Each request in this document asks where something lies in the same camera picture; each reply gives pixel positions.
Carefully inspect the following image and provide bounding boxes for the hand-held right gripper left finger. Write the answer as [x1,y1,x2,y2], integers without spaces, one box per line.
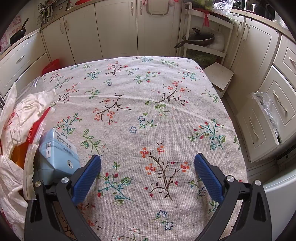
[24,154,102,241]

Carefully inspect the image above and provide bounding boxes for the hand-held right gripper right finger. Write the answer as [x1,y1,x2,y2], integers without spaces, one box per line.
[194,153,272,241]

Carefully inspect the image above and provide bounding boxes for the light blue milk carton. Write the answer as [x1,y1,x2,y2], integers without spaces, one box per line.
[39,128,81,186]

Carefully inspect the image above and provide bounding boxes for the trash bin with red bag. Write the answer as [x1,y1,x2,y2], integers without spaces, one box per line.
[42,59,61,76]

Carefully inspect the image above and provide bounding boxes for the open cream drawer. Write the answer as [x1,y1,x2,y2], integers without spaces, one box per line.
[236,93,281,163]

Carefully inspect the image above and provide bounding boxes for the white appliance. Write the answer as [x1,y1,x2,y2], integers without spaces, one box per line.
[248,170,296,233]

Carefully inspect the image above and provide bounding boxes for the clear plastic bag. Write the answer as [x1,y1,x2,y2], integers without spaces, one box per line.
[248,91,281,137]

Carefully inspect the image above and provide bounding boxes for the floral tablecloth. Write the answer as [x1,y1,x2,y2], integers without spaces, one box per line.
[40,56,249,241]

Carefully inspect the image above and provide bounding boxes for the white step stool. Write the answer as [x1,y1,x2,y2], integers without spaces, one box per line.
[203,62,234,98]

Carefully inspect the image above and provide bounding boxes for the white plastic bag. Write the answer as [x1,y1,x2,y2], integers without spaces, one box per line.
[209,32,226,51]

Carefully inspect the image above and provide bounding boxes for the dark wok with lid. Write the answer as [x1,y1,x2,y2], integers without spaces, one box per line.
[174,28,215,49]

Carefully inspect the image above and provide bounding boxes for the white shelf rack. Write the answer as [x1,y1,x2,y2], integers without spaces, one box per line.
[177,2,234,66]

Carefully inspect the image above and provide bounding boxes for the cream kitchen cabinets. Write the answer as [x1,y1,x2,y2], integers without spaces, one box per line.
[0,0,296,179]

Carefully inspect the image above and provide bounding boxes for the black frying pan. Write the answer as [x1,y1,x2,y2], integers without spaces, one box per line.
[9,19,29,44]

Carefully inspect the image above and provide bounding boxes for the white hanging cutting board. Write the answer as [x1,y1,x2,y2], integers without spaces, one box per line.
[145,0,175,18]

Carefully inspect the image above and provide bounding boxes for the chopstick drying rack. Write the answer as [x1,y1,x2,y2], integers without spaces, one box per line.
[37,1,55,24]

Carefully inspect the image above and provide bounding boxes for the bag of green vegetables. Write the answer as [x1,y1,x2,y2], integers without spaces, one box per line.
[194,0,214,10]

